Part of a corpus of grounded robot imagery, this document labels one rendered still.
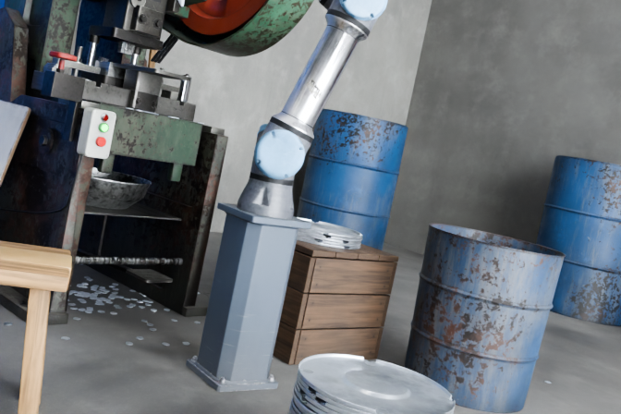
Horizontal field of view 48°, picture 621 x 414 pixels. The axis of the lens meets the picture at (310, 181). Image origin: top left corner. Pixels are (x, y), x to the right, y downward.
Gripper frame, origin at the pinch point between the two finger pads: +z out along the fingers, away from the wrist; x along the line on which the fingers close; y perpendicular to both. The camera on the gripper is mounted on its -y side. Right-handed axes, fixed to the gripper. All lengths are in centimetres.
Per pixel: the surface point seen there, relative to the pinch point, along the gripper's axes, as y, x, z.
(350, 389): 13, -99, 40
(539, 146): 311, 148, 108
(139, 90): 4, 34, 39
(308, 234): 52, -9, 67
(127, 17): 1, 50, 20
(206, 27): 36, 72, 27
